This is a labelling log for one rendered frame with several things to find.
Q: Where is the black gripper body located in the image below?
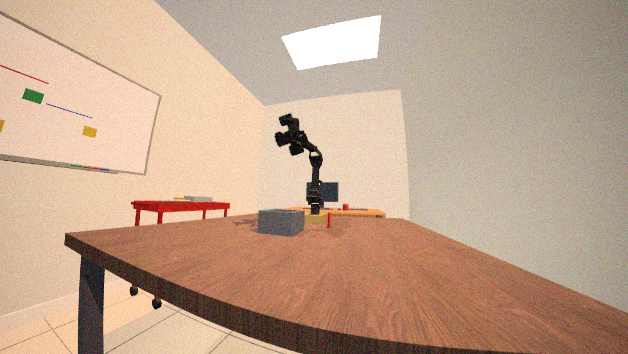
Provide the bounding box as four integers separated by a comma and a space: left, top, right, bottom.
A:
279, 114, 304, 156

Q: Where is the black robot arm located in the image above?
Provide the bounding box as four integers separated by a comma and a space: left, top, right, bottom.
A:
275, 117, 323, 215

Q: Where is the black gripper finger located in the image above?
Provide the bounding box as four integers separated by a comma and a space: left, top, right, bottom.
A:
288, 140, 303, 153
280, 116, 293, 125

